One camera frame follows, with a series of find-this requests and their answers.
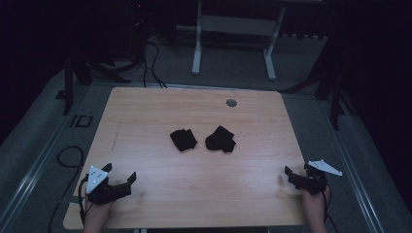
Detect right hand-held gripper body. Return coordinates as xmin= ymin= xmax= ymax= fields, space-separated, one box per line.
xmin=292 ymin=158 xmax=344 ymax=196

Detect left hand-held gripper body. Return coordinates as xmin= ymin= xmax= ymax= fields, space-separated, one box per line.
xmin=85 ymin=165 xmax=133 ymax=206

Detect black sock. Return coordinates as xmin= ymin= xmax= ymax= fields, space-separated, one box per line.
xmin=204 ymin=124 xmax=237 ymax=153
xmin=169 ymin=128 xmax=198 ymax=152

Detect person's right hand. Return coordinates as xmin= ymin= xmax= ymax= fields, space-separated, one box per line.
xmin=300 ymin=185 xmax=332 ymax=222

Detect person's left hand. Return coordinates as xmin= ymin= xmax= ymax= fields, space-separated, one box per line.
xmin=83 ymin=190 xmax=115 ymax=225

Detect black metal stand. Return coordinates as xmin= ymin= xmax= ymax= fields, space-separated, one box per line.
xmin=54 ymin=52 xmax=132 ymax=117
xmin=280 ymin=61 xmax=359 ymax=131

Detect left hand-held gripper cable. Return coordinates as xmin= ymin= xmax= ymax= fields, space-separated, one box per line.
xmin=78 ymin=174 xmax=95 ymax=225

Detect hand-held gripper cable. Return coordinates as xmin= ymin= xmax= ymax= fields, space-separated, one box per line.
xmin=78 ymin=174 xmax=95 ymax=225
xmin=321 ymin=184 xmax=340 ymax=233

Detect right hand-held gripper cable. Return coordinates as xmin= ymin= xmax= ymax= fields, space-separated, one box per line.
xmin=321 ymin=184 xmax=340 ymax=233

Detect metal floor rail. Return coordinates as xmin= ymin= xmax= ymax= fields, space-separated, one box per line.
xmin=319 ymin=100 xmax=387 ymax=233
xmin=0 ymin=110 xmax=77 ymax=232

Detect black floor cable loop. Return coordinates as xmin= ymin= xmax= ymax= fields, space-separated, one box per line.
xmin=47 ymin=145 xmax=86 ymax=233

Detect black floor cables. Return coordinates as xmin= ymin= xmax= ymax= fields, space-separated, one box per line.
xmin=141 ymin=38 xmax=168 ymax=89

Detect white desk frame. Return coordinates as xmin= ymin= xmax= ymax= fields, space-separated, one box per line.
xmin=190 ymin=0 xmax=288 ymax=82

